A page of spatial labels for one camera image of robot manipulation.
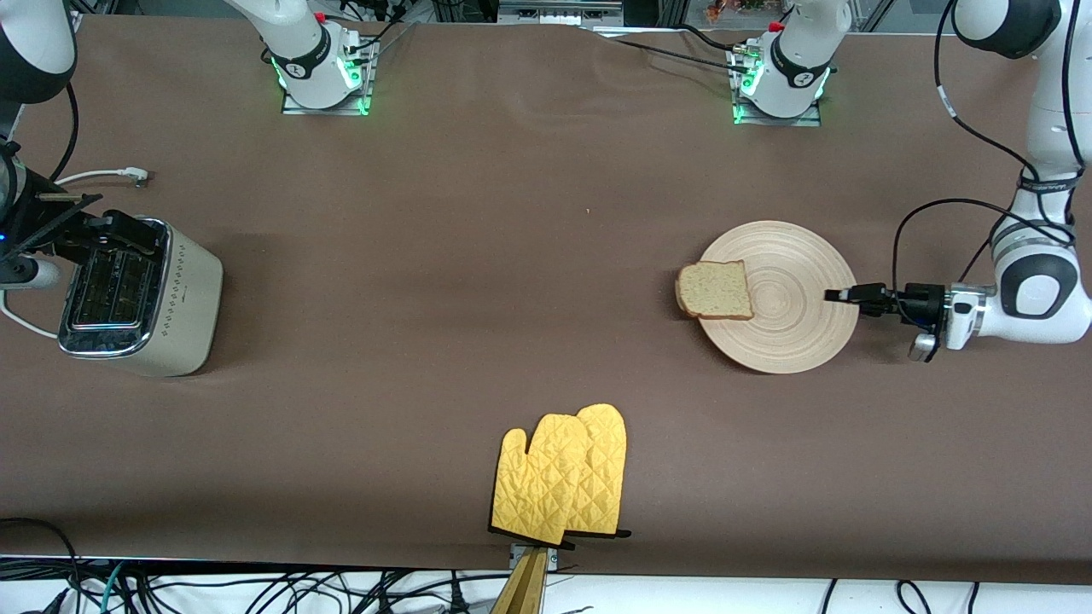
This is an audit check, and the round wooden plate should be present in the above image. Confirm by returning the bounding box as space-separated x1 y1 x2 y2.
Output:
697 220 860 374

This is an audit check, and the slice of brown bread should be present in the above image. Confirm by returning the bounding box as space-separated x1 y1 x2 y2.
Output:
675 259 755 321

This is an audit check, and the cream and chrome toaster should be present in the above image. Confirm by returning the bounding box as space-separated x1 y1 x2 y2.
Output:
57 217 224 378

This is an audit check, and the brown table cover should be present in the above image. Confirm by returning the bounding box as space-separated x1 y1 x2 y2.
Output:
0 13 1092 586

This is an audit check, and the yellow quilted oven mitt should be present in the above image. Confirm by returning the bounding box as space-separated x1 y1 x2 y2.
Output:
489 414 591 547
563 403 632 540

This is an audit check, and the grey control box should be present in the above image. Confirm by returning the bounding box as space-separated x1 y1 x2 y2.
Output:
497 0 625 26

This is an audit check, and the wooden beam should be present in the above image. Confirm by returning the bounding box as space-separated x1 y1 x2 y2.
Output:
491 547 549 614

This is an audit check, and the black left gripper cable loop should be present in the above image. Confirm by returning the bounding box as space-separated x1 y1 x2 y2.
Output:
892 198 1077 295

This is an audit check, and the white toaster power cord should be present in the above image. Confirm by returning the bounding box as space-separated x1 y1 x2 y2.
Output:
0 168 150 339

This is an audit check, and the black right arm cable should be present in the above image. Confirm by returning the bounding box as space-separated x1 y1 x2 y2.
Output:
49 81 80 184

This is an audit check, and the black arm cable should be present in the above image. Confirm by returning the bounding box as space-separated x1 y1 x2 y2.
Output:
934 0 1038 182
49 81 80 184

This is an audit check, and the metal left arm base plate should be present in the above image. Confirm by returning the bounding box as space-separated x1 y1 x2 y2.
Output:
732 47 824 127

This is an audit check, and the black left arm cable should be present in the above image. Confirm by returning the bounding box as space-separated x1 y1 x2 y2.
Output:
934 0 1038 182

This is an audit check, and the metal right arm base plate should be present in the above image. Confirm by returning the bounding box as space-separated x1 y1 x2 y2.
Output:
282 38 376 116

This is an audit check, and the black looped floor cable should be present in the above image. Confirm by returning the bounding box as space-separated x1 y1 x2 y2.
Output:
0 518 83 598

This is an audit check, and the black base power cable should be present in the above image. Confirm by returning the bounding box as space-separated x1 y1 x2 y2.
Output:
610 24 745 71

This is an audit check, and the teal cable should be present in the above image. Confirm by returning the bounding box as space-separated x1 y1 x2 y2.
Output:
96 561 131 614

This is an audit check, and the small metal bracket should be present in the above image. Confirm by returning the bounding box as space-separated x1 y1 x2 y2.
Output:
509 544 561 572

